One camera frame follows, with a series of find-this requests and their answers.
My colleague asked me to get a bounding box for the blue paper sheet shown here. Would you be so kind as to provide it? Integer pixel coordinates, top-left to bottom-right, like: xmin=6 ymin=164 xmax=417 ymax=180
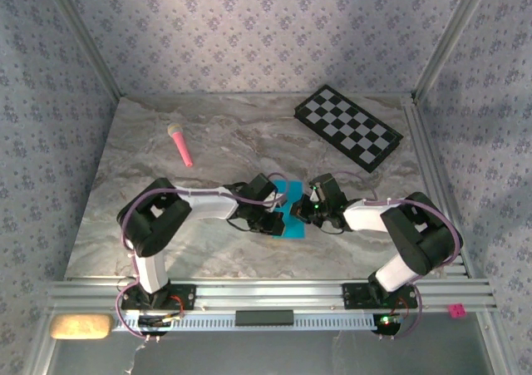
xmin=272 ymin=179 xmax=308 ymax=240

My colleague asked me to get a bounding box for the black white chessboard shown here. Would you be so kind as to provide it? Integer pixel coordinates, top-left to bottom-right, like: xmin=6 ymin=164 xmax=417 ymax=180
xmin=293 ymin=84 xmax=405 ymax=174

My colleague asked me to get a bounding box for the pink toy microphone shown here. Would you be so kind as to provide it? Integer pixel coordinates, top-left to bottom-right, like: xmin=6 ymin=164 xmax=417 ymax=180
xmin=166 ymin=123 xmax=195 ymax=168

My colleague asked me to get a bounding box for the black round controller board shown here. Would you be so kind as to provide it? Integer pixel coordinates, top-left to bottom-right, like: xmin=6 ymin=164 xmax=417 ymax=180
xmin=137 ymin=314 xmax=172 ymax=337
xmin=372 ymin=313 xmax=403 ymax=336

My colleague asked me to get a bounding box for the tan sponge block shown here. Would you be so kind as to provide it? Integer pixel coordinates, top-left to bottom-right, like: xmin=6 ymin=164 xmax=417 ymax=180
xmin=48 ymin=313 xmax=114 ymax=341

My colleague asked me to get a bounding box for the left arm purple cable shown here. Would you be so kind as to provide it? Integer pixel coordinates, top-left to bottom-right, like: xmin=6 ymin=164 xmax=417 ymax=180
xmin=115 ymin=171 xmax=291 ymax=343

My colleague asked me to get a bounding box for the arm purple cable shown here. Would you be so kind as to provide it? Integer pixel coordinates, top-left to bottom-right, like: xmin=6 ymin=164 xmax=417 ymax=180
xmin=332 ymin=170 xmax=465 ymax=342
xmin=115 ymin=171 xmax=291 ymax=343

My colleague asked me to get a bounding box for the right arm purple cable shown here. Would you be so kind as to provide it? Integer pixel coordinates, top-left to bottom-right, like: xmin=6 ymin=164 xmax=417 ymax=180
xmin=332 ymin=170 xmax=465 ymax=342

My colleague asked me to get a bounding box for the long aluminium base rail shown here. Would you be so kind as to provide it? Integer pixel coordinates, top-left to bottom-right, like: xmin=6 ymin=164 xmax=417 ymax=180
xmin=45 ymin=278 xmax=499 ymax=314

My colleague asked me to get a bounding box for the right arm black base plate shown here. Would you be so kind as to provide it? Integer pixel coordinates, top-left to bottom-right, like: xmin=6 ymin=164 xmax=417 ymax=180
xmin=342 ymin=282 xmax=419 ymax=310

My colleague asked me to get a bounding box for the black box on duct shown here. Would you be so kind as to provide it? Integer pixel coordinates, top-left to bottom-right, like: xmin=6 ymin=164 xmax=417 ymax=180
xmin=234 ymin=309 xmax=295 ymax=327

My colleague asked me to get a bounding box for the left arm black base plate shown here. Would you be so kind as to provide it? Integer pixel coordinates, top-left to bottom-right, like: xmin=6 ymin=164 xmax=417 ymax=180
xmin=121 ymin=284 xmax=197 ymax=311

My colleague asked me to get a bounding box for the white slotted cable duct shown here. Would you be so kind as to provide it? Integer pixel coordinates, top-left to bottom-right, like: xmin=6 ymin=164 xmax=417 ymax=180
xmin=111 ymin=311 xmax=377 ymax=333

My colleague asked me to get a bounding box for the aluminium side rail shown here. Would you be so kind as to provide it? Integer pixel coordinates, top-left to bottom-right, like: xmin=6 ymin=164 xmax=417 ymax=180
xmin=401 ymin=98 xmax=475 ymax=279

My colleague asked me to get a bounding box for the aluminium frame post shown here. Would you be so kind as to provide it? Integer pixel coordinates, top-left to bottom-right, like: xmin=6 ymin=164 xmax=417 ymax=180
xmin=475 ymin=311 xmax=515 ymax=375
xmin=412 ymin=0 xmax=496 ymax=101
xmin=41 ymin=0 xmax=126 ymax=100
xmin=22 ymin=314 xmax=57 ymax=375

